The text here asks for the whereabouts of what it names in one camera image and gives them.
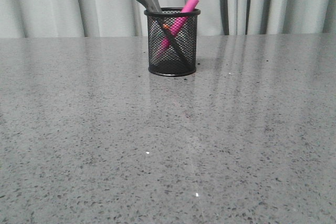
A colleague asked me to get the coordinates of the pink highlighter pen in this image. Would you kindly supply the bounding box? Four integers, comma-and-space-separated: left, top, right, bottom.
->
155, 0, 200, 59

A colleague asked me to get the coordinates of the black mesh pen cup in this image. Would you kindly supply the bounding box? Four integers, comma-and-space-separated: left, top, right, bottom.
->
144, 7, 201, 77

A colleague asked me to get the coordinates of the grey curtain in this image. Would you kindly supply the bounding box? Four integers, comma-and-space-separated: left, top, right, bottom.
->
1, 0, 335, 38

